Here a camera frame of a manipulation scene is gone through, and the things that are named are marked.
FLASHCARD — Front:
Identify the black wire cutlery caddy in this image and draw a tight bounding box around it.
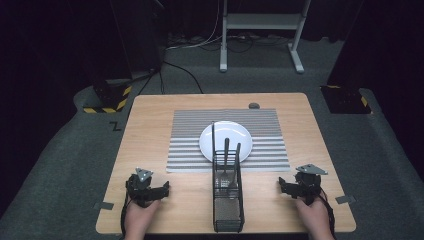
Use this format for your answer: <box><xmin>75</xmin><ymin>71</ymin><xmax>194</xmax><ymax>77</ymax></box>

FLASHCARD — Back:
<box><xmin>211</xmin><ymin>149</ymin><xmax>246</xmax><ymax>234</ymax></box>

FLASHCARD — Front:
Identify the white round plate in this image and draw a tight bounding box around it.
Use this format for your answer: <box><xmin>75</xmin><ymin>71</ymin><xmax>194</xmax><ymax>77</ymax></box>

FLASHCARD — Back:
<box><xmin>198</xmin><ymin>120</ymin><xmax>254</xmax><ymax>164</ymax></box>

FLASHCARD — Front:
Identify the grey striped placemat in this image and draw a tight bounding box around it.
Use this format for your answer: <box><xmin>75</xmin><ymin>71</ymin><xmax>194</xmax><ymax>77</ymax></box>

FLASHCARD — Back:
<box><xmin>165</xmin><ymin>108</ymin><xmax>292</xmax><ymax>174</ymax></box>

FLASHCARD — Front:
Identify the black base with hazard stripes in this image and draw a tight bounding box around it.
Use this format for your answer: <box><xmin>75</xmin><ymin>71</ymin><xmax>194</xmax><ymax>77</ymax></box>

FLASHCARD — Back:
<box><xmin>320</xmin><ymin>84</ymin><xmax>372</xmax><ymax>115</ymax></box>
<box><xmin>83</xmin><ymin>79</ymin><xmax>133</xmax><ymax>114</ymax></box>

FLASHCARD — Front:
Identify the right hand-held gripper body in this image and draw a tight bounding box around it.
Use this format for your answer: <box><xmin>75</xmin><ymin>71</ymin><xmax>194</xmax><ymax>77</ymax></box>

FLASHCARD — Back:
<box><xmin>294</xmin><ymin>163</ymin><xmax>329</xmax><ymax>205</ymax></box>

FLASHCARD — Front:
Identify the black equipment column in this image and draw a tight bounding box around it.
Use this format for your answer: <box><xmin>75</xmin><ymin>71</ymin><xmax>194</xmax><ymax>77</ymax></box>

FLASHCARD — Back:
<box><xmin>109</xmin><ymin>0</ymin><xmax>168</xmax><ymax>76</ymax></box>

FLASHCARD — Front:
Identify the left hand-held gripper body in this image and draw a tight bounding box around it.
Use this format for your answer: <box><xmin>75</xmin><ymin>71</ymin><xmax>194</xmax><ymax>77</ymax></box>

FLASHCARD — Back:
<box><xmin>125</xmin><ymin>167</ymin><xmax>158</xmax><ymax>208</ymax></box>

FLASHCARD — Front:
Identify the right hand-held gripper cable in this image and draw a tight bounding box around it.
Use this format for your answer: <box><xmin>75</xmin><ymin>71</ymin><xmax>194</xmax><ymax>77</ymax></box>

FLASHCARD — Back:
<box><xmin>319</xmin><ymin>187</ymin><xmax>336</xmax><ymax>240</ymax></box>

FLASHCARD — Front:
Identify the bundle of dark floor cables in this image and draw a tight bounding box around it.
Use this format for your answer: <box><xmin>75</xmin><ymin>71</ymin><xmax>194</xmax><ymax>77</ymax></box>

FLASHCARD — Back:
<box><xmin>228</xmin><ymin>32</ymin><xmax>292</xmax><ymax>54</ymax></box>

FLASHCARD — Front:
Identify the white metal stand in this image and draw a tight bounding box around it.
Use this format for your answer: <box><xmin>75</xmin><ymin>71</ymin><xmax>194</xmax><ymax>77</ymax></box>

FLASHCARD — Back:
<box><xmin>219</xmin><ymin>0</ymin><xmax>313</xmax><ymax>74</ymax></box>

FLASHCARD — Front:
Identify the person's left hand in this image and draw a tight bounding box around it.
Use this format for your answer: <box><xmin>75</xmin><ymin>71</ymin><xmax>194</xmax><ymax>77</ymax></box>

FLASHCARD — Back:
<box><xmin>123</xmin><ymin>199</ymin><xmax>163</xmax><ymax>240</ymax></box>

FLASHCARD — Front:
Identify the grey tape piece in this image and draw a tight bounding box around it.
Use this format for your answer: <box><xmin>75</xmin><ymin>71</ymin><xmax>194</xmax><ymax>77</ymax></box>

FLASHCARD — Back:
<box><xmin>335</xmin><ymin>195</ymin><xmax>357</xmax><ymax>205</ymax></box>
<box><xmin>93</xmin><ymin>201</ymin><xmax>115</xmax><ymax>211</ymax></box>

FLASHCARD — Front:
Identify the black floor cable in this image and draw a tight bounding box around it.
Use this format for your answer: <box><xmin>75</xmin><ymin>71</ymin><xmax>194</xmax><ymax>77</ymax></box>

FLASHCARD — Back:
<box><xmin>159</xmin><ymin>60</ymin><xmax>204</xmax><ymax>95</ymax></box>

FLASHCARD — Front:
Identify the white floor cable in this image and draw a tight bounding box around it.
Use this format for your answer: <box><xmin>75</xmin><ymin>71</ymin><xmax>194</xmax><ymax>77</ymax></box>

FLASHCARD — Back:
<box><xmin>165</xmin><ymin>0</ymin><xmax>224</xmax><ymax>52</ymax></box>

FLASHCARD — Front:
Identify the person's right hand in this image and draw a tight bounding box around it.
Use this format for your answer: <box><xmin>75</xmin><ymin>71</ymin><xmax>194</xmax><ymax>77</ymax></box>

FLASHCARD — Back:
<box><xmin>294</xmin><ymin>197</ymin><xmax>334</xmax><ymax>240</ymax></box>

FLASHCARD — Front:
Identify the left hand-held gripper cable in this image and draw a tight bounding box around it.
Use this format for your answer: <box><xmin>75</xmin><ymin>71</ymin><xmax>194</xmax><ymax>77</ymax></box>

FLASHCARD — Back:
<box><xmin>120</xmin><ymin>191</ymin><xmax>130</xmax><ymax>238</ymax></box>

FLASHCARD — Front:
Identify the hand-held gripper cable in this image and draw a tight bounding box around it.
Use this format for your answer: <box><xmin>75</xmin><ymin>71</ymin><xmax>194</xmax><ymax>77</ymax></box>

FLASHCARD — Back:
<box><xmin>319</xmin><ymin>187</ymin><xmax>336</xmax><ymax>240</ymax></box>
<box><xmin>120</xmin><ymin>191</ymin><xmax>130</xmax><ymax>238</ymax></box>

